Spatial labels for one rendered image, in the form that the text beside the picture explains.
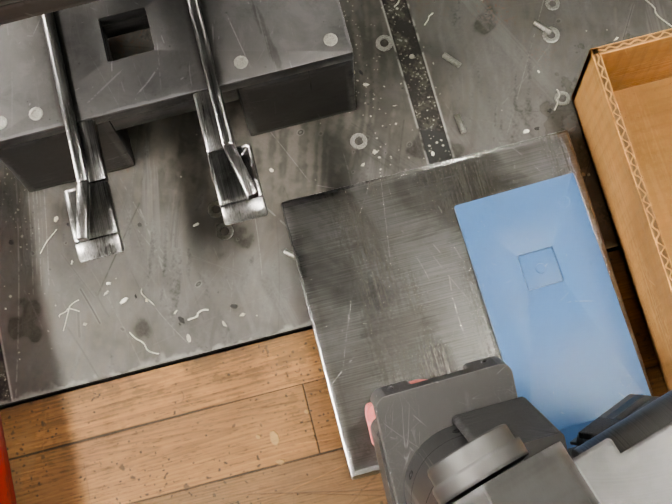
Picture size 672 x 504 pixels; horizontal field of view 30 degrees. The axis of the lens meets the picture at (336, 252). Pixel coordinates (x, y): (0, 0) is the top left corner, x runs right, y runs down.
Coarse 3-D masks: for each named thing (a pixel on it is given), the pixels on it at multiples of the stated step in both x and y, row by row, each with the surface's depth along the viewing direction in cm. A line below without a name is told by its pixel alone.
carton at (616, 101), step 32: (608, 64) 69; (640, 64) 71; (576, 96) 73; (608, 96) 67; (640, 96) 74; (608, 128) 68; (640, 128) 73; (608, 160) 70; (640, 160) 73; (608, 192) 72; (640, 192) 66; (640, 224) 67; (640, 256) 68; (640, 288) 70
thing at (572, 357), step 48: (528, 192) 71; (576, 192) 70; (480, 240) 70; (528, 240) 70; (576, 240) 70; (480, 288) 69; (576, 288) 69; (528, 336) 68; (576, 336) 68; (624, 336) 68; (528, 384) 68; (576, 384) 68; (624, 384) 68; (576, 432) 66
